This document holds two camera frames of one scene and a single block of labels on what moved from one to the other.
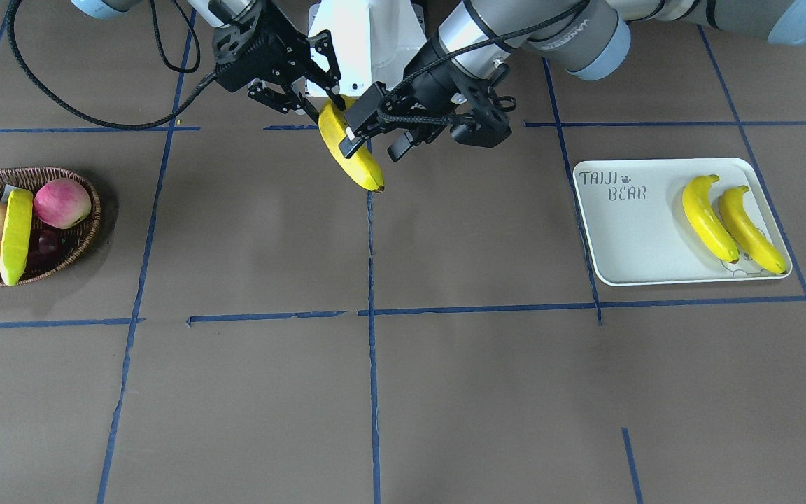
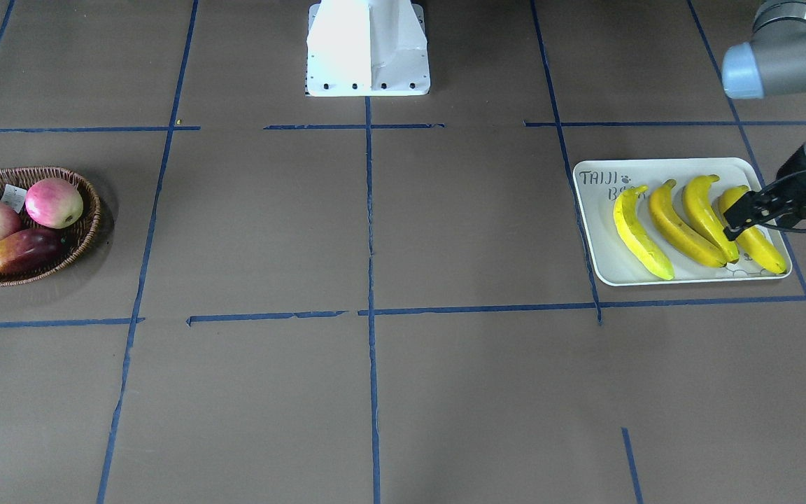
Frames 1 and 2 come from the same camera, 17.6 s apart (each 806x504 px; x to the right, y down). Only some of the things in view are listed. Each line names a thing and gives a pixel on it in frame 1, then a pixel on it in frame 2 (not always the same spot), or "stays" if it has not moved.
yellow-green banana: (16, 234) to (637, 237)
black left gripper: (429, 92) to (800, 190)
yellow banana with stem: (362, 164) to (679, 230)
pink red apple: (61, 203) stays
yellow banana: (703, 215) stays
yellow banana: (734, 211) stays
